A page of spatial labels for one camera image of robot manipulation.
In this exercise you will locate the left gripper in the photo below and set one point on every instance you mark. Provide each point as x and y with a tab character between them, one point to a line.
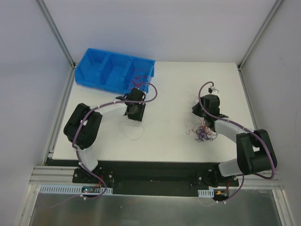
140	113

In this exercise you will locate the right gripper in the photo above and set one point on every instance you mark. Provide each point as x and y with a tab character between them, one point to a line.
196	109

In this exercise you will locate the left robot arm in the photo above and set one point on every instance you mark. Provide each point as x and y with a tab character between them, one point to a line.
83	125

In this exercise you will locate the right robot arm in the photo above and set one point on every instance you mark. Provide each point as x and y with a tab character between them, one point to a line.
254	149

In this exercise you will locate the blue compartment bin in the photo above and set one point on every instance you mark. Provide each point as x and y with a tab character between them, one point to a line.
114	72

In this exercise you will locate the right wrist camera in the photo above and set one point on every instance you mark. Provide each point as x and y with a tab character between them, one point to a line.
213	91

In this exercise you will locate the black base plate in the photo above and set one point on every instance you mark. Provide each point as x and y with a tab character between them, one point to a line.
183	179

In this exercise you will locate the right aluminium frame post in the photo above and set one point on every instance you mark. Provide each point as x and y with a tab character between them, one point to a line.
266	22

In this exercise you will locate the aluminium frame post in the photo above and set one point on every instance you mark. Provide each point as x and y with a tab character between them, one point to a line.
266	22
51	23

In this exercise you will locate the right white cable duct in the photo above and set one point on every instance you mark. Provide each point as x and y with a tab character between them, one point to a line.
206	193

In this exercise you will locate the white cable duct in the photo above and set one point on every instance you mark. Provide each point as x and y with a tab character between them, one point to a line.
67	189
206	193

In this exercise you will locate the left white cable duct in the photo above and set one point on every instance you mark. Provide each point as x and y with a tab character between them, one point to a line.
67	189

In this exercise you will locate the aluminium front rail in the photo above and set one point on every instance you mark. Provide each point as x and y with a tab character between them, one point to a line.
59	175

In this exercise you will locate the left aluminium frame post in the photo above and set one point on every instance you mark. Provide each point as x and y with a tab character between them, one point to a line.
51	23

